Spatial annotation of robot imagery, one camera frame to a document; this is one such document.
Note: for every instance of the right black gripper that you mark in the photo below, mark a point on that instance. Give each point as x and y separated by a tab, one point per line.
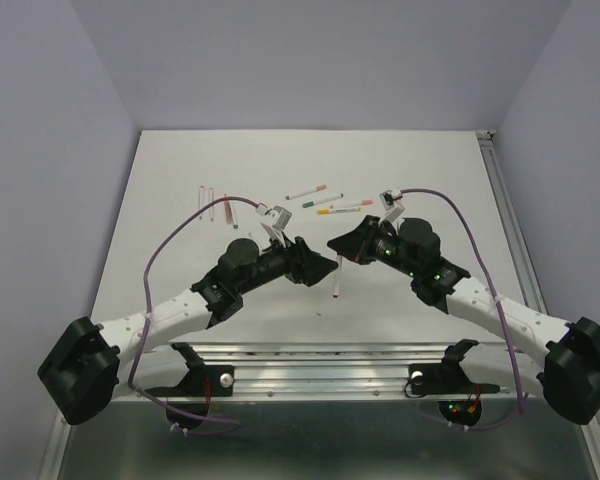
356	243

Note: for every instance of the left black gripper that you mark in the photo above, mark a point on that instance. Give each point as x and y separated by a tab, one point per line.
303	265

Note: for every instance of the red capped marker pen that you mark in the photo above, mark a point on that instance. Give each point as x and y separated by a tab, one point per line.
337	277

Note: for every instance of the peach capped marker pen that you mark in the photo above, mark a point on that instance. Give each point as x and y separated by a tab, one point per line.
310	191

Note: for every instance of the dark green capped marker pen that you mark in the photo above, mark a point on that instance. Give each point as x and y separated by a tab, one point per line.
234	220

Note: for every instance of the brown capped marker pen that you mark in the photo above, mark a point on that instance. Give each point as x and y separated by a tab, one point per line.
226	209

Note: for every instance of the grey capped marker pen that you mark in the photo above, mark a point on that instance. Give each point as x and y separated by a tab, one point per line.
201	201

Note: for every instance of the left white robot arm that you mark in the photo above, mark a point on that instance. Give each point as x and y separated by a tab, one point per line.
91	364

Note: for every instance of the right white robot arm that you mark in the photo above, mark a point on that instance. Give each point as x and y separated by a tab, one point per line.
544	356

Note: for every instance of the pink capped marker pen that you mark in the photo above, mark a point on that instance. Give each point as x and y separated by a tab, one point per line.
356	204

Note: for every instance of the yellow capped marker pen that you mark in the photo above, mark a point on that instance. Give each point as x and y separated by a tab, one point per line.
346	210

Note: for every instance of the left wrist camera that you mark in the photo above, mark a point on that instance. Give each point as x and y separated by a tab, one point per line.
274	221

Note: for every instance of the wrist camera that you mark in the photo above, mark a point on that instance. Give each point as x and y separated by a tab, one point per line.
389	198
274	221

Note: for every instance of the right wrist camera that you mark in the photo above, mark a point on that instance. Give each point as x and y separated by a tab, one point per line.
389	198

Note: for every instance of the aluminium front rail frame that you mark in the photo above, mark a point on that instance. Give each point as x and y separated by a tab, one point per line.
321	412

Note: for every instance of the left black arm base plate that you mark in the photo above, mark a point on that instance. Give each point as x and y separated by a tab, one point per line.
213	380

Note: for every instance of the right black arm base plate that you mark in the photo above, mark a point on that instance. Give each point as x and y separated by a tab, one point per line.
441	379

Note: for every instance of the aluminium right side rail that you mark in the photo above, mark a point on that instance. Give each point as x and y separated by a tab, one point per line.
525	272

